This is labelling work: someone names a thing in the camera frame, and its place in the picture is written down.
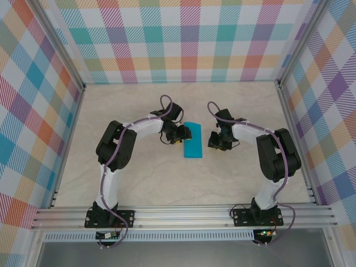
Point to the blue paper sheet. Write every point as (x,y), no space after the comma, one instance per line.
(193,146)

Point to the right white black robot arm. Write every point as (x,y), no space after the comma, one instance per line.
(265,194)

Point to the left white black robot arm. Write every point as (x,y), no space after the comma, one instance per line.
(107,186)

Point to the circuit board with green light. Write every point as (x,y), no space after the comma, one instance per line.
(265,233)

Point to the grey metal panel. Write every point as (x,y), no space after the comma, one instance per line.
(180,254)

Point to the black circuit board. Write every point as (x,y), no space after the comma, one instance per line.
(107,236)

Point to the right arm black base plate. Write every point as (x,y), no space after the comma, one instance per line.
(242,217)

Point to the aluminium table side rail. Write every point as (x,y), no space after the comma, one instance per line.
(67,147)
(296,144)

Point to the wide aluminium mounting rail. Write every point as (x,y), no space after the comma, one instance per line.
(180,217)

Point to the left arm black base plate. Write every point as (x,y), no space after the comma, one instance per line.
(126,218)

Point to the aluminium frame post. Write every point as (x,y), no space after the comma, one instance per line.
(61,47)
(303,41)

